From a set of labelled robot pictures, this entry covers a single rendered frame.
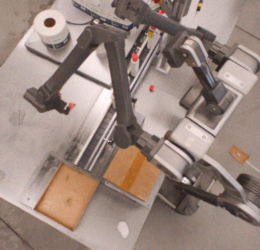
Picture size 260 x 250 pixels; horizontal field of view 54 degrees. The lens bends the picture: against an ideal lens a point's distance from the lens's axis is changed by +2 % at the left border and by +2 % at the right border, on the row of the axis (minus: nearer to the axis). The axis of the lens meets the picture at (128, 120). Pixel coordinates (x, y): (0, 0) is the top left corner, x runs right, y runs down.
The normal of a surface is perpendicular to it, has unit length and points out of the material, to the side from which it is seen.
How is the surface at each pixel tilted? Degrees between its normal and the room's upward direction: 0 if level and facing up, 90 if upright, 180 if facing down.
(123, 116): 41
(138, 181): 0
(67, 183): 0
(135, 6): 45
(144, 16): 64
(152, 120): 0
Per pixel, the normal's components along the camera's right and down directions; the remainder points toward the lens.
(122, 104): -0.43, 0.38
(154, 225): 0.00, -0.31
